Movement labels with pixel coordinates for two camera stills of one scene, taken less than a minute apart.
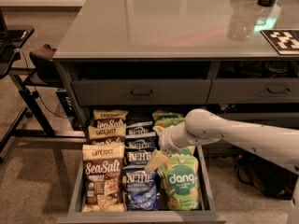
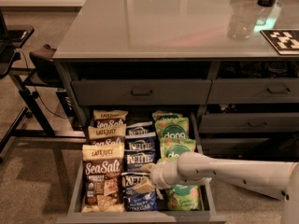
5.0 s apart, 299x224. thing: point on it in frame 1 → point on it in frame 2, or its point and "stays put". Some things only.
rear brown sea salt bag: (109, 118) stays put
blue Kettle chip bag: (139, 130) stays put
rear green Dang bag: (159, 114) stays put
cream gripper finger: (157, 161) → (144, 188)
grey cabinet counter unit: (229, 49) stays put
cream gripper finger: (159, 129) → (148, 167)
